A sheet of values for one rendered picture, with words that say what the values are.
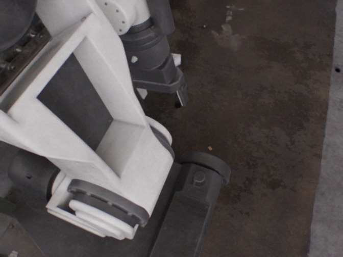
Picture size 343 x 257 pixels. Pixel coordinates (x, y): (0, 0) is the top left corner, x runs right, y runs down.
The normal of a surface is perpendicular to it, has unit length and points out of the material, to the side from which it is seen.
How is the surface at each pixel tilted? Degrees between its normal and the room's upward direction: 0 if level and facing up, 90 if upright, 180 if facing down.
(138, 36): 40
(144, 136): 79
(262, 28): 0
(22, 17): 90
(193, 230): 0
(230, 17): 0
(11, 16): 90
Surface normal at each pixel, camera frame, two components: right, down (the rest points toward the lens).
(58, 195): -0.02, -0.51
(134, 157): 0.91, 0.20
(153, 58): 0.41, 0.69
